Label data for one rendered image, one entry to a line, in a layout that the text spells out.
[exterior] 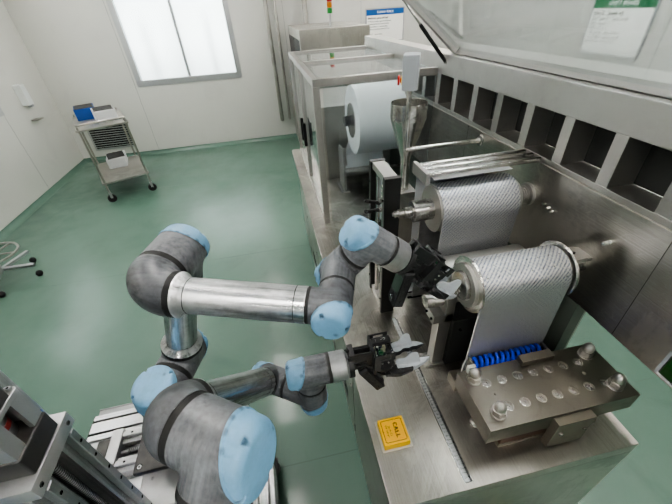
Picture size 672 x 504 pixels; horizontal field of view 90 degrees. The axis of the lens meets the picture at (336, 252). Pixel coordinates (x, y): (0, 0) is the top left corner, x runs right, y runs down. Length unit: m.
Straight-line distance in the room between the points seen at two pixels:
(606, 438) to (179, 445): 1.02
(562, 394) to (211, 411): 0.83
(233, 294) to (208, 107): 5.68
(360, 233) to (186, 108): 5.78
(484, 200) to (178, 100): 5.69
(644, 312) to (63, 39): 6.62
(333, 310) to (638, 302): 0.70
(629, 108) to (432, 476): 0.94
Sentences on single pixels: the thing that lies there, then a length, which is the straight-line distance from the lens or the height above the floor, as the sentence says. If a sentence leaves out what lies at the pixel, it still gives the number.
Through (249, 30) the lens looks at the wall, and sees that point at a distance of 6.07.
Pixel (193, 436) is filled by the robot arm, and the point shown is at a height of 1.35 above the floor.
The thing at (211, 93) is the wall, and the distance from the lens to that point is 6.21.
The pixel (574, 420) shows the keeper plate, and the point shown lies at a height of 1.02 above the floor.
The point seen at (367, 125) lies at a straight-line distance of 1.66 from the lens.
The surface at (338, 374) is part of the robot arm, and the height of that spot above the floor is 1.13.
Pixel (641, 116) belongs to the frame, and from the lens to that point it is 0.97.
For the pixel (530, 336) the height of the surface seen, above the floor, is 1.06.
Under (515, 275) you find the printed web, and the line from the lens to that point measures 0.91.
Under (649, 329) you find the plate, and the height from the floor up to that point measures 1.22.
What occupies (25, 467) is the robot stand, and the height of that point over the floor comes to 1.28.
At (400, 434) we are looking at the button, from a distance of 1.02.
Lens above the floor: 1.84
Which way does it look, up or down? 36 degrees down
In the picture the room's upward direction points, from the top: 4 degrees counter-clockwise
